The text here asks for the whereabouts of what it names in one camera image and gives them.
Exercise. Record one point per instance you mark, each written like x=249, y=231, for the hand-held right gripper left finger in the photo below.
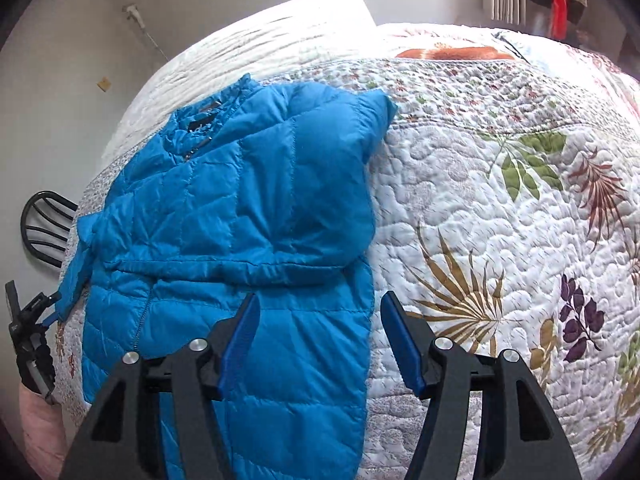
x=240, y=345

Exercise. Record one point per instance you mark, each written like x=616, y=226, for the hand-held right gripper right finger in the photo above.
x=402, y=345

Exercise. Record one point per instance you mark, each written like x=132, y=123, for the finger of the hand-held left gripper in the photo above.
x=42, y=310

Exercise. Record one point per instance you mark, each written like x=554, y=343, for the blue puffer jacket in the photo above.
x=225, y=200

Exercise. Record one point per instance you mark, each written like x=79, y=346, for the person's left forearm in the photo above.
x=42, y=430

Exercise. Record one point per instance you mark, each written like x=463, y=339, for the black metal chair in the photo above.
x=45, y=232

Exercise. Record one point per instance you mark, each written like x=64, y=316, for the floral quilted bedspread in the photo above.
x=475, y=200

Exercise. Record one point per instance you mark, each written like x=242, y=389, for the white pillow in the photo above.
x=240, y=55

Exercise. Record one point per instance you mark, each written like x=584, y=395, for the red bottle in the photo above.
x=558, y=5

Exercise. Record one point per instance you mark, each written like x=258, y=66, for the yellow wall sticker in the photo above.
x=103, y=83

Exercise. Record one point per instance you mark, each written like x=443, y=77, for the white wall plug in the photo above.
x=134, y=14

